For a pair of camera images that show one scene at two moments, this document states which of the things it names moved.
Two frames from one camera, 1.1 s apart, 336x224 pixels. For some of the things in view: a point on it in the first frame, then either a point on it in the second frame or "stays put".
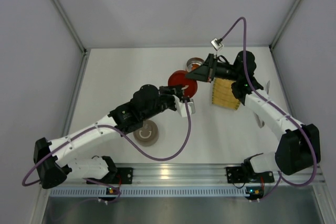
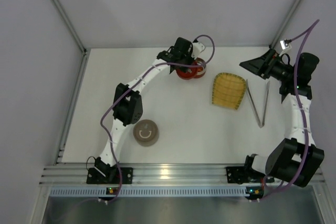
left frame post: [62, 11] stays put
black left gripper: [176, 92] to [184, 64]
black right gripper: [211, 67] to [267, 64]
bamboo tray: [222, 94] stays put
